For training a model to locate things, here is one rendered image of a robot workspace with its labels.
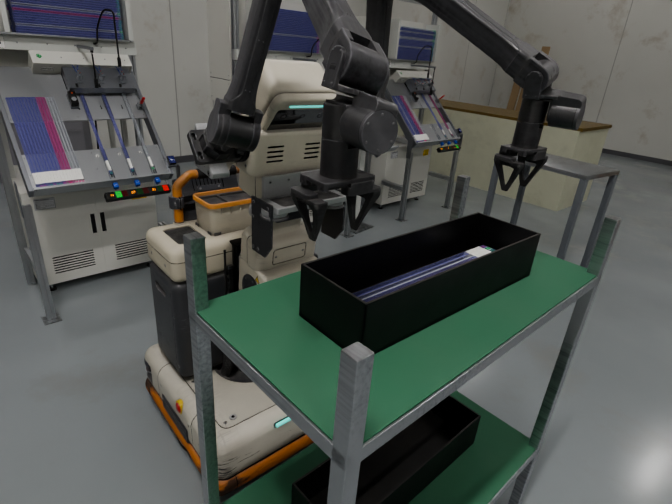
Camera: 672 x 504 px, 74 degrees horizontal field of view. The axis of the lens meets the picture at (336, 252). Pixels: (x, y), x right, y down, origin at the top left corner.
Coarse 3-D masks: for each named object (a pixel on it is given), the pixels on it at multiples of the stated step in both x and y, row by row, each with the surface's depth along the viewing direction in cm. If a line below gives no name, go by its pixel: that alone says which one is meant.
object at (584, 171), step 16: (560, 160) 327; (576, 160) 331; (496, 176) 341; (576, 176) 290; (592, 176) 289; (576, 192) 292; (608, 192) 315; (576, 208) 294; (592, 240) 330; (560, 256) 309
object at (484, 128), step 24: (432, 120) 576; (456, 120) 549; (480, 120) 525; (504, 120) 503; (480, 144) 532; (504, 144) 510; (552, 144) 470; (576, 144) 454; (600, 144) 498; (432, 168) 592; (456, 168) 565; (480, 168) 539; (504, 168) 516; (504, 192) 523; (528, 192) 501; (552, 192) 481
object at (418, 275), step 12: (468, 252) 108; (480, 252) 108; (432, 264) 100; (444, 264) 101; (456, 264) 101; (408, 276) 94; (420, 276) 94; (372, 288) 88; (384, 288) 88; (396, 288) 89
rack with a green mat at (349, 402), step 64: (192, 256) 79; (192, 320) 86; (256, 320) 83; (448, 320) 88; (512, 320) 89; (576, 320) 118; (256, 384) 71; (320, 384) 68; (384, 384) 69; (448, 384) 71; (320, 448) 61; (512, 448) 136
